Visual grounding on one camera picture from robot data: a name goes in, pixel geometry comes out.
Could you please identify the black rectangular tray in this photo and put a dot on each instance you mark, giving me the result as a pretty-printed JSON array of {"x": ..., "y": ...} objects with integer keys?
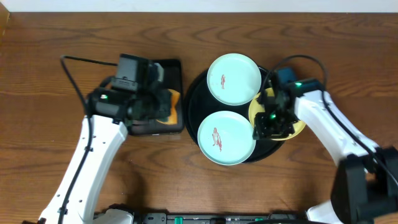
[{"x": 172, "y": 82}]

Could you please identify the green and orange sponge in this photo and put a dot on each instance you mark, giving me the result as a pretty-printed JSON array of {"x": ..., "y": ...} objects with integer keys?
[{"x": 172, "y": 98}]

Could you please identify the light blue plate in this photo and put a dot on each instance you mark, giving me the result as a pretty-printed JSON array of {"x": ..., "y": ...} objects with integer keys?
[
  {"x": 234, "y": 79},
  {"x": 225, "y": 137}
]

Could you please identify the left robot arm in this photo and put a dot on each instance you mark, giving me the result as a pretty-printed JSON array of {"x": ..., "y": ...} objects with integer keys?
[{"x": 104, "y": 129}]

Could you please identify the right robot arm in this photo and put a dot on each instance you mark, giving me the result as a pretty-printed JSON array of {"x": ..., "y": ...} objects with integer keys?
[{"x": 365, "y": 185}]

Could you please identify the round black tray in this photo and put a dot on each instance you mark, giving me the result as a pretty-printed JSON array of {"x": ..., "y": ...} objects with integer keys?
[{"x": 199, "y": 103}]

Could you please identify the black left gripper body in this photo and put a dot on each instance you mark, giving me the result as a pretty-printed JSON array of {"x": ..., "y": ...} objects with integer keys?
[{"x": 162, "y": 104}]

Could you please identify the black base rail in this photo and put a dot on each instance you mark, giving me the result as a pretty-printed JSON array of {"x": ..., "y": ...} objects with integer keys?
[{"x": 163, "y": 218}]

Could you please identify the yellow plate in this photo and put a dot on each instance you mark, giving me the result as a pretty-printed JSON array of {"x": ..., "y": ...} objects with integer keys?
[{"x": 269, "y": 121}]

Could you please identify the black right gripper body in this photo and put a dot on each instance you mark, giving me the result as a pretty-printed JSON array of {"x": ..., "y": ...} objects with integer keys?
[{"x": 275, "y": 123}]

